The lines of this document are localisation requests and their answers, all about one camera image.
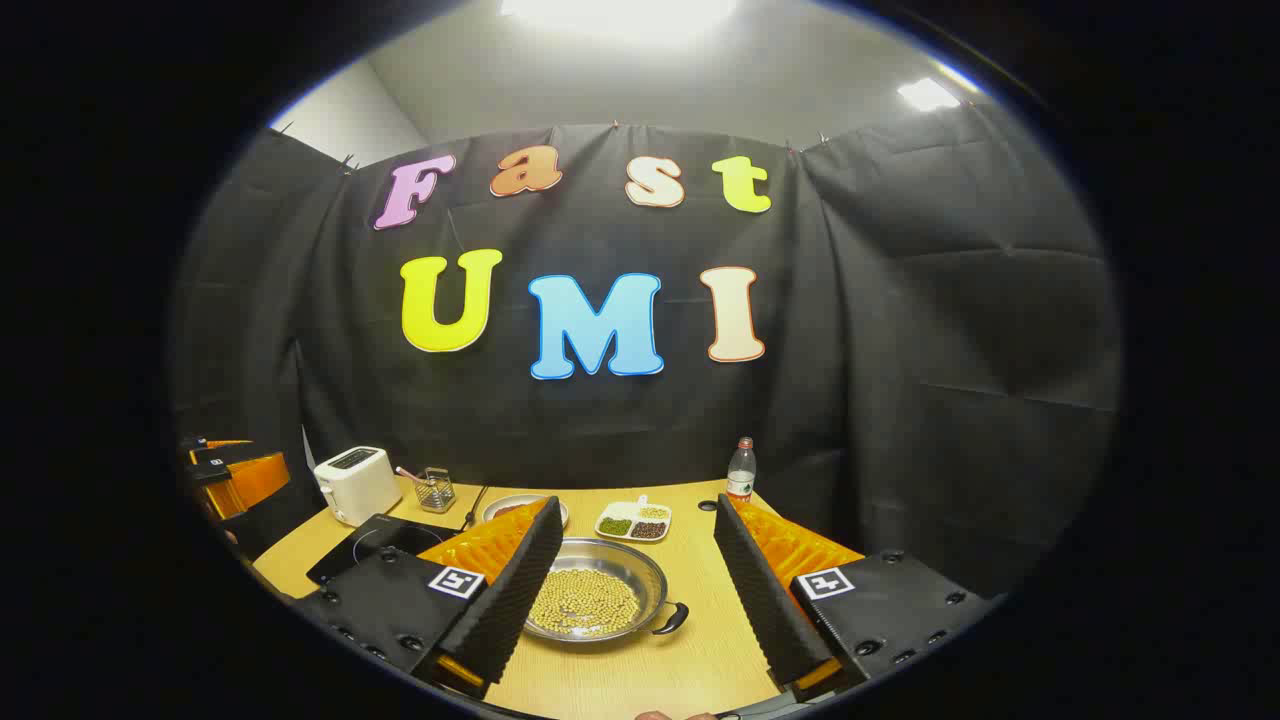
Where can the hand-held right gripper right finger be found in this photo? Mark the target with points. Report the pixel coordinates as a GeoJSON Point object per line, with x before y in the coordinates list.
{"type": "Point", "coordinates": [765, 600]}

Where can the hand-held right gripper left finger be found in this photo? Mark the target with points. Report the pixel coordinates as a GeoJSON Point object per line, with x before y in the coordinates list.
{"type": "Point", "coordinates": [520, 590]}

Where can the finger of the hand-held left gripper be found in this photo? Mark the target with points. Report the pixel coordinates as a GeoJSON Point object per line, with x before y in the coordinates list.
{"type": "Point", "coordinates": [260, 480]}
{"type": "Point", "coordinates": [222, 444]}

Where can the stainless steel pot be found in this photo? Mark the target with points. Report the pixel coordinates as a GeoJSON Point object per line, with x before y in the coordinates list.
{"type": "Point", "coordinates": [600, 555]}

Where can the black induction cooktop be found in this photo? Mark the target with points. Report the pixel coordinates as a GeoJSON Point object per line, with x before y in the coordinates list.
{"type": "Point", "coordinates": [385, 535]}

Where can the large soybean pile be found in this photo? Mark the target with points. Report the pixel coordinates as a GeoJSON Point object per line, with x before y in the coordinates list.
{"type": "Point", "coordinates": [585, 605]}

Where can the red meat slice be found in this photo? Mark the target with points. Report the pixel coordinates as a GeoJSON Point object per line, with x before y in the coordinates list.
{"type": "Point", "coordinates": [510, 509]}

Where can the white oval plate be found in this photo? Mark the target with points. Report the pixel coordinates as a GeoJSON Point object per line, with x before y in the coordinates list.
{"type": "Point", "coordinates": [500, 503]}

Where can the white toaster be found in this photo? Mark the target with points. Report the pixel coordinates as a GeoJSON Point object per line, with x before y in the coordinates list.
{"type": "Point", "coordinates": [355, 490]}

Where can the green mung bean portion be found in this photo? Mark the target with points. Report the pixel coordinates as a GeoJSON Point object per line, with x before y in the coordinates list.
{"type": "Point", "coordinates": [614, 526]}

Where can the clear water bottle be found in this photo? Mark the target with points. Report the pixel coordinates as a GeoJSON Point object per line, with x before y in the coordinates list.
{"type": "Point", "coordinates": [741, 480]}

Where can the white divided dish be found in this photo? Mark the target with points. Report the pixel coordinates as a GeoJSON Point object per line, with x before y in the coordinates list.
{"type": "Point", "coordinates": [630, 512]}

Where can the dark red bean portion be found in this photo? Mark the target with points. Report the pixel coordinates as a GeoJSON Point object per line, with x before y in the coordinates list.
{"type": "Point", "coordinates": [648, 529]}

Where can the pink stick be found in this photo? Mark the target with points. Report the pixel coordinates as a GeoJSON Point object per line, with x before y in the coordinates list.
{"type": "Point", "coordinates": [408, 473]}

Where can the black backdrop cloth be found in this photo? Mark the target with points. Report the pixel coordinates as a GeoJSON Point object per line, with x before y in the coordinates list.
{"type": "Point", "coordinates": [900, 350]}

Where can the ceiling light panel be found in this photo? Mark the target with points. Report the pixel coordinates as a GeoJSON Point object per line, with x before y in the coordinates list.
{"type": "Point", "coordinates": [927, 94]}
{"type": "Point", "coordinates": [620, 15]}

